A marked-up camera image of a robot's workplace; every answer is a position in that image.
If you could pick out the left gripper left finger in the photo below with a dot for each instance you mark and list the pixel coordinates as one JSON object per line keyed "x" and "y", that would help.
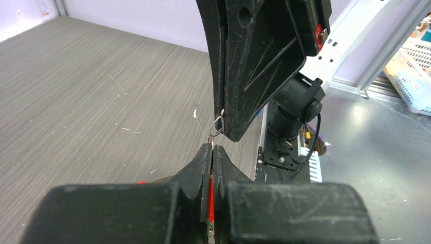
{"x": 112, "y": 213}

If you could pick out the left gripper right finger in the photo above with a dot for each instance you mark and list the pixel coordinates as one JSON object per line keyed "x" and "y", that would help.
{"x": 253, "y": 212}

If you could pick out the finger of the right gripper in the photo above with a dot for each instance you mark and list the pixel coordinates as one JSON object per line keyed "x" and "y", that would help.
{"x": 256, "y": 51}

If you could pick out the red grey carabiner keyring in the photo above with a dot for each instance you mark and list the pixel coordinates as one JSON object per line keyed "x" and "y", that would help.
{"x": 210, "y": 198}

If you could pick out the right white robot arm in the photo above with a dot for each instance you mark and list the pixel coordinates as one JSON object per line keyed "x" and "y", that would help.
{"x": 351, "y": 27}

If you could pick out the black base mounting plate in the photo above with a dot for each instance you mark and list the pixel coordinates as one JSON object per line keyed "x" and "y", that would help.
{"x": 276, "y": 159}

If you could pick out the white plastic basket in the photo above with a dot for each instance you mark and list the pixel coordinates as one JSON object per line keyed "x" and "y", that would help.
{"x": 409, "y": 72}

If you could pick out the white slotted cable duct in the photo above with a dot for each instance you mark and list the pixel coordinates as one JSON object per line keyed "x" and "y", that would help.
{"x": 311, "y": 172}

